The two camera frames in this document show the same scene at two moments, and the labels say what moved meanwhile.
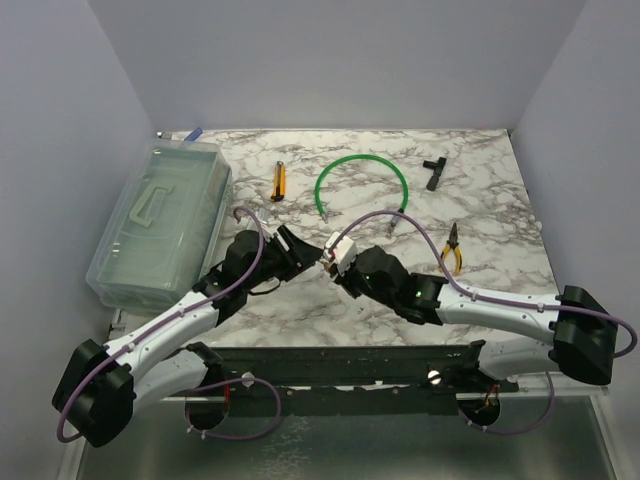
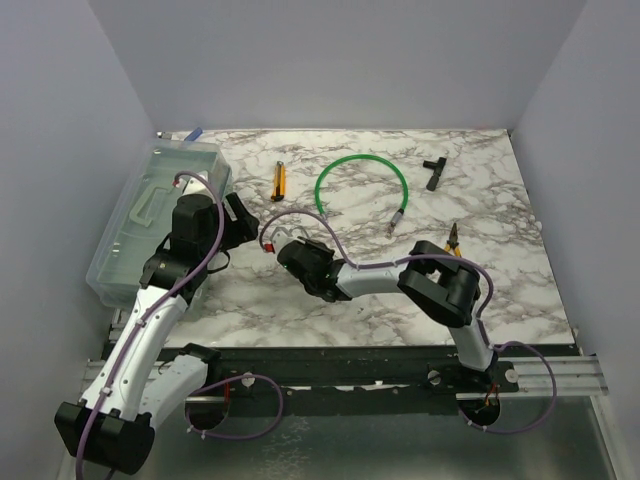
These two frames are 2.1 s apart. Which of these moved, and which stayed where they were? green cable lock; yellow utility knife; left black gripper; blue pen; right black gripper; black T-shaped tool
Moved: right black gripper; left black gripper
Stayed: black T-shaped tool; green cable lock; blue pen; yellow utility knife
